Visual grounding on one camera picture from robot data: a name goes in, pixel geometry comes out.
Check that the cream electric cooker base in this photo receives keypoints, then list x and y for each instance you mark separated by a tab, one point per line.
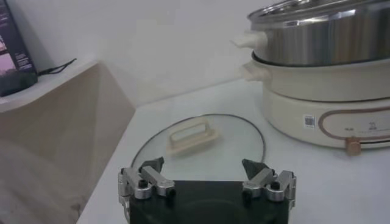
292	103

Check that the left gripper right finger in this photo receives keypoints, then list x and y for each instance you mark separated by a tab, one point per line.
259	182

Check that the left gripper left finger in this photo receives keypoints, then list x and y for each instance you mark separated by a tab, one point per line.
158	182

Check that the white side table with mouse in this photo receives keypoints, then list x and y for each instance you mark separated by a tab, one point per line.
76	106

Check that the black laptop with dark screen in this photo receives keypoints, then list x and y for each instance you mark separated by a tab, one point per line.
15	61

